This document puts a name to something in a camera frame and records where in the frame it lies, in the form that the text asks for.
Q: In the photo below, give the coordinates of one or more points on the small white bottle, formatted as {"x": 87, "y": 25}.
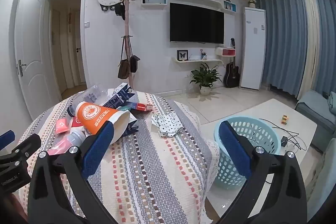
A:
{"x": 76, "y": 136}

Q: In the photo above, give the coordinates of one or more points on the black shoulder bag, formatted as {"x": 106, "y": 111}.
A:
{"x": 134, "y": 62}

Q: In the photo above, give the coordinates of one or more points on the light blue plastic basket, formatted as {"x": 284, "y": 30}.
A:
{"x": 262, "y": 129}

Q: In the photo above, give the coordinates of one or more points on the white hallway door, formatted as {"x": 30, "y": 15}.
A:
{"x": 81, "y": 50}

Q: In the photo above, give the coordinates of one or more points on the cream curtain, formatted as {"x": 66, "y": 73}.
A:
{"x": 311, "y": 37}

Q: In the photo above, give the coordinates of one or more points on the white light switch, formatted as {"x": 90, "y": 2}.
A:
{"x": 87, "y": 25}

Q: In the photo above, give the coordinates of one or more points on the small potted plant ornament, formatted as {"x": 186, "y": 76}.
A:
{"x": 252, "y": 3}

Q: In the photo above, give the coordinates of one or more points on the framed butterfly picture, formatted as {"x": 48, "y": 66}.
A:
{"x": 182, "y": 55}

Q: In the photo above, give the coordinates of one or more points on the small blue pen pot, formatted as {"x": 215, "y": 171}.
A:
{"x": 204, "y": 56}

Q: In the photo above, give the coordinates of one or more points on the white curved low shelf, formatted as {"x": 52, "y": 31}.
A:
{"x": 197, "y": 60}

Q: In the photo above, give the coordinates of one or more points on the black cap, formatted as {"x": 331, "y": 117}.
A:
{"x": 120, "y": 11}

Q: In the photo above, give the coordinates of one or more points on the woven striped tablecloth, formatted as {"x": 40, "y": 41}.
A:
{"x": 147, "y": 174}

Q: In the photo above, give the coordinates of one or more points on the white open door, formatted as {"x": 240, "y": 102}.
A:
{"x": 31, "y": 50}

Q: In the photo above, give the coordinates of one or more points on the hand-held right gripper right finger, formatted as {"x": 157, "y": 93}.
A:
{"x": 233, "y": 150}

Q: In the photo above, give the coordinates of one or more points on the pink coat rack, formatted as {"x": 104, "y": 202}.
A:
{"x": 127, "y": 24}

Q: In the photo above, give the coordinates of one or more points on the brown tote bag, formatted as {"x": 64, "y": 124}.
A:
{"x": 124, "y": 69}

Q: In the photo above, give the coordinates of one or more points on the colourful puzzle cube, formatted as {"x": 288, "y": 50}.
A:
{"x": 284, "y": 119}

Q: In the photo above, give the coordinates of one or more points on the black power adapter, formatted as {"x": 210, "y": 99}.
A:
{"x": 284, "y": 141}

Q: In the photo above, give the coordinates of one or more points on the red white wall box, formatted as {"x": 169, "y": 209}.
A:
{"x": 225, "y": 52}

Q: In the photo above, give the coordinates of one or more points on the teal grey sofa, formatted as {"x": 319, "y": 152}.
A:
{"x": 312, "y": 106}

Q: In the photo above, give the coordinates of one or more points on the white dotted face mask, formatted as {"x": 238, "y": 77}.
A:
{"x": 168, "y": 125}

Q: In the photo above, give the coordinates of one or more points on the white refrigerator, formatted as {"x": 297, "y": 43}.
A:
{"x": 252, "y": 56}

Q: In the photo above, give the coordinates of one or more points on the dark blue carton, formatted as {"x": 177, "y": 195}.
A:
{"x": 132, "y": 127}

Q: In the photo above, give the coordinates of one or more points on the green potted plant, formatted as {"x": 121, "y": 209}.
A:
{"x": 204, "y": 77}

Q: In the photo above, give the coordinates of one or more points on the blue curtain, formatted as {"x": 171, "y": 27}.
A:
{"x": 278, "y": 37}
{"x": 326, "y": 50}

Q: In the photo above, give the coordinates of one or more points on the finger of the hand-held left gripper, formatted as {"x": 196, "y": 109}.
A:
{"x": 8, "y": 138}

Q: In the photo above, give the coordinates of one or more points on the red white packet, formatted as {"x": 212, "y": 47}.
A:
{"x": 76, "y": 123}

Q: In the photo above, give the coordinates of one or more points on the small blue white box shelf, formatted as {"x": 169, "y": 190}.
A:
{"x": 230, "y": 6}

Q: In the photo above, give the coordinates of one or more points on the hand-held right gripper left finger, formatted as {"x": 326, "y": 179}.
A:
{"x": 98, "y": 148}

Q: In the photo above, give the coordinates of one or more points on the clear plastic bottle blue cap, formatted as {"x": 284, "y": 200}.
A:
{"x": 92, "y": 95}

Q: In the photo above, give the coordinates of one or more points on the black wall television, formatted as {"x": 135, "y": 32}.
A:
{"x": 197, "y": 23}

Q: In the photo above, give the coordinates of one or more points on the pink packet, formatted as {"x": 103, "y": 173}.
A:
{"x": 63, "y": 124}
{"x": 59, "y": 148}

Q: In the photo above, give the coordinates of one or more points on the small teal box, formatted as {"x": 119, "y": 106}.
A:
{"x": 123, "y": 108}

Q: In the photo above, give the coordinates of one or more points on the small red box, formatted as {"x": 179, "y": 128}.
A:
{"x": 141, "y": 107}

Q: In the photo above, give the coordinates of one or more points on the orange paper cup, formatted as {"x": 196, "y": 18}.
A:
{"x": 97, "y": 119}

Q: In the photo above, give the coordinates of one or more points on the black acoustic guitar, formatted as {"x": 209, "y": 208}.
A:
{"x": 231, "y": 74}

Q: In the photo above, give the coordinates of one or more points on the blue white milk carton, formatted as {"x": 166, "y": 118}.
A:
{"x": 120, "y": 95}

